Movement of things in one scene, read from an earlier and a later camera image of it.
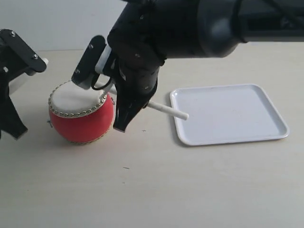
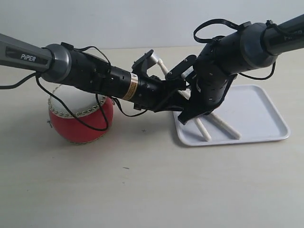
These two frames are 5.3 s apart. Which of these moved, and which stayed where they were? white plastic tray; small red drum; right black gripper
Moved: right black gripper
Stayed: white plastic tray; small red drum
